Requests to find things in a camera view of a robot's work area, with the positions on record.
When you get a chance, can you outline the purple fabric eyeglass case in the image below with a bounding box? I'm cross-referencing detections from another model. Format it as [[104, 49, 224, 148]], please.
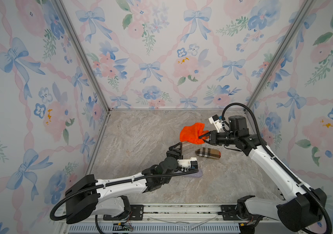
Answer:
[[183, 169, 203, 178]]

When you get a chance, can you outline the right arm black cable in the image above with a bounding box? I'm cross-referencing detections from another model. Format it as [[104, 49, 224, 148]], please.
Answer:
[[221, 102, 332, 234]]

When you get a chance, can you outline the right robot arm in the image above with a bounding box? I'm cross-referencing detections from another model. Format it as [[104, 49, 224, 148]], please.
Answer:
[[200, 115, 332, 234]]

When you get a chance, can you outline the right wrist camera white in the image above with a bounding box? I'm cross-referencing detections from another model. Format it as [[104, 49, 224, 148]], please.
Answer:
[[208, 115, 228, 133]]

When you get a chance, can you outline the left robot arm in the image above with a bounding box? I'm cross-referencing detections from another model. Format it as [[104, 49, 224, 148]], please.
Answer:
[[65, 142, 183, 224]]

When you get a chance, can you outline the brown plaid eyeglass case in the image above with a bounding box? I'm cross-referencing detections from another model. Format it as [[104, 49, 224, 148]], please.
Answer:
[[195, 147, 221, 160]]

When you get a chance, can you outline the orange microfiber cloth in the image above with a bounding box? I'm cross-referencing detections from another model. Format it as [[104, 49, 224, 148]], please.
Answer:
[[180, 122, 208, 145]]

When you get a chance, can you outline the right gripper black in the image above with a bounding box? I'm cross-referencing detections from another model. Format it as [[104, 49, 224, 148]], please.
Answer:
[[199, 130, 238, 146]]

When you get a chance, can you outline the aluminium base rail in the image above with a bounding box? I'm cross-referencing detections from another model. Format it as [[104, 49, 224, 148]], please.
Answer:
[[55, 203, 291, 234]]

